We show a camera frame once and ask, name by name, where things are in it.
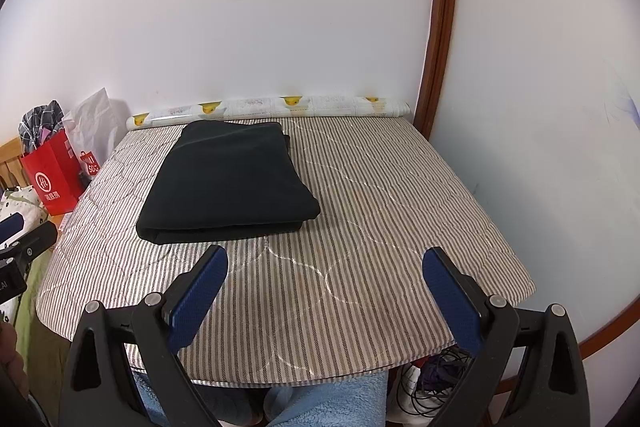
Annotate red paper bag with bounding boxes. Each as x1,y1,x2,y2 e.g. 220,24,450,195
20,128,83,216

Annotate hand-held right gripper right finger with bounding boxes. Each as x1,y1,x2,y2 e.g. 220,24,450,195
421,247,591,427

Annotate person's left hand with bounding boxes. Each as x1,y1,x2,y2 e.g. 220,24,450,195
0,322,30,400

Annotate striped quilted blanket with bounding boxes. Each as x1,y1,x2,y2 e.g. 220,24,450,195
36,117,537,388

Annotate wooden headboard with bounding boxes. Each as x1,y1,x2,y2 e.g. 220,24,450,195
0,138,26,194

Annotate black sweatshirt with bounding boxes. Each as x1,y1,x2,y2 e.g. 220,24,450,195
136,120,321,244

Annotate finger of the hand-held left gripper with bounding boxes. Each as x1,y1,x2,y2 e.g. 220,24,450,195
0,221,59,268
0,213,25,246

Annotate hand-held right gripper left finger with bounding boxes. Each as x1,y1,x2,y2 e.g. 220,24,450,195
59,244,230,427

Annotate person's blue fleece pants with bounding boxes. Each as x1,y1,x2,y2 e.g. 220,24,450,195
132,369,391,427

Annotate plaid cloth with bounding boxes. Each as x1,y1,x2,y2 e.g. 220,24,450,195
18,101,66,154

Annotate purple cloth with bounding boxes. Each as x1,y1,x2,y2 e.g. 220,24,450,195
425,354,471,388

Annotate brown wooden door frame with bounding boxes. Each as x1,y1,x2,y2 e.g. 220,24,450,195
415,0,459,142

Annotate black cable tangle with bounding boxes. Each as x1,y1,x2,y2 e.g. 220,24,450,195
390,347,481,423

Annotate white shopping bag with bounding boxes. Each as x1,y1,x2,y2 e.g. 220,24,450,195
62,88,113,180

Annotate green cloth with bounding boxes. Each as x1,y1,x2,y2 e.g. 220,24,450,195
12,252,61,358

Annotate white floral cloth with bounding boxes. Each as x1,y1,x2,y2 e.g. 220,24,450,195
0,187,43,238

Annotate white power adapter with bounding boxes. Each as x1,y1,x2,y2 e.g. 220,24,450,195
397,364,423,420

